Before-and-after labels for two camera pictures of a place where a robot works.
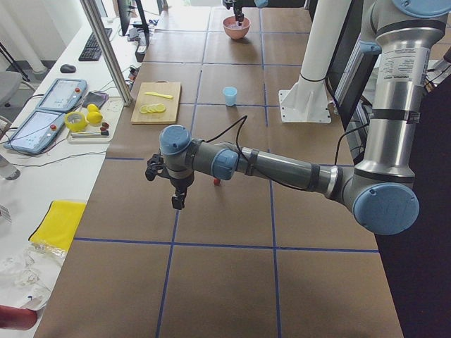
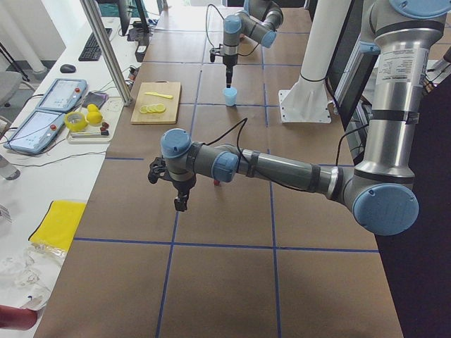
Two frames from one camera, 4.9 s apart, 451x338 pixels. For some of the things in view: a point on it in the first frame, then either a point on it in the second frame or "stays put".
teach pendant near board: [63, 96] stays put
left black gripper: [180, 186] stays put
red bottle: [17, 318] stays put
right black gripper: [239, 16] to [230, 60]
